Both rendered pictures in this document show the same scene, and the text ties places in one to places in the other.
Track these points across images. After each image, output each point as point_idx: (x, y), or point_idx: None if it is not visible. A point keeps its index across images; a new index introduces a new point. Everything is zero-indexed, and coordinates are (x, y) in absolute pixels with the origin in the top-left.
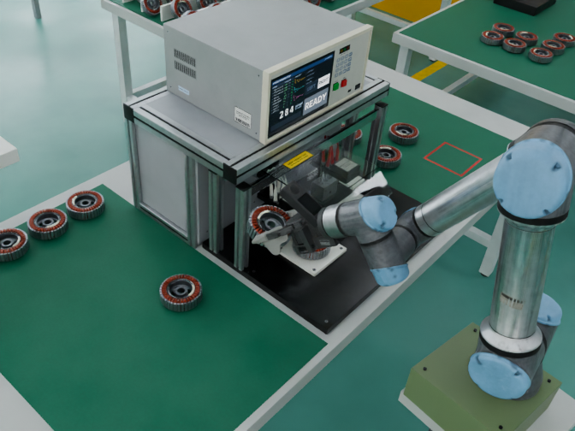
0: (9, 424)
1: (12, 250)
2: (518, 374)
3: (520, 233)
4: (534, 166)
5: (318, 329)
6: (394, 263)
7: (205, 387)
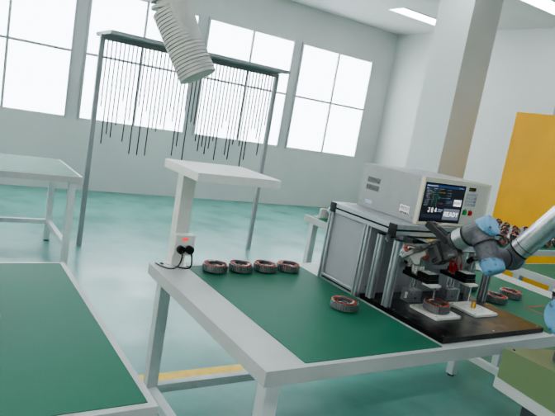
0: (233, 317)
1: (244, 267)
2: None
3: None
4: None
5: (436, 341)
6: (495, 256)
7: (355, 338)
